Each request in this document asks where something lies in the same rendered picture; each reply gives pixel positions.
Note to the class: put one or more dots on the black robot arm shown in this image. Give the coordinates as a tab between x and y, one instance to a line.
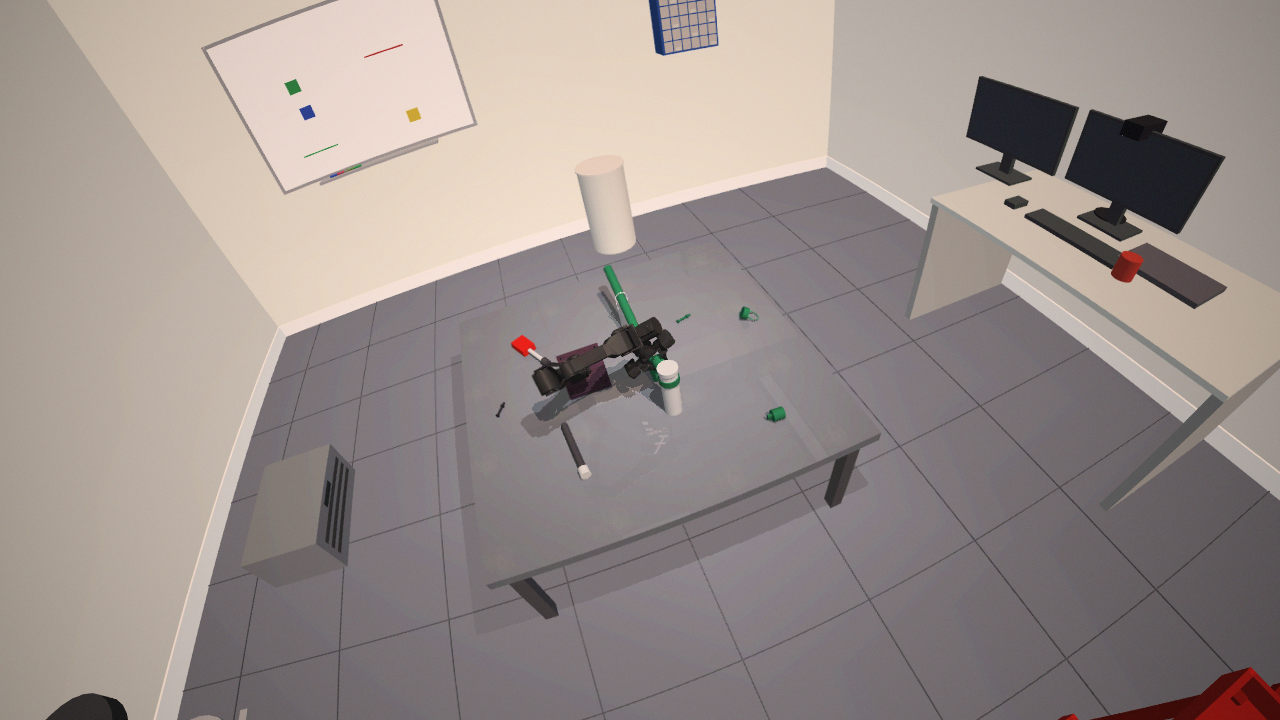
576	368

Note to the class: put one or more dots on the white cylindrical post with cap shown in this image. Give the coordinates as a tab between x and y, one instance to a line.
668	372

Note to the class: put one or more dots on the green cup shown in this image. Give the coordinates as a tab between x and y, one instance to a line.
656	359

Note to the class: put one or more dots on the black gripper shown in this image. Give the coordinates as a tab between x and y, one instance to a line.
661	344

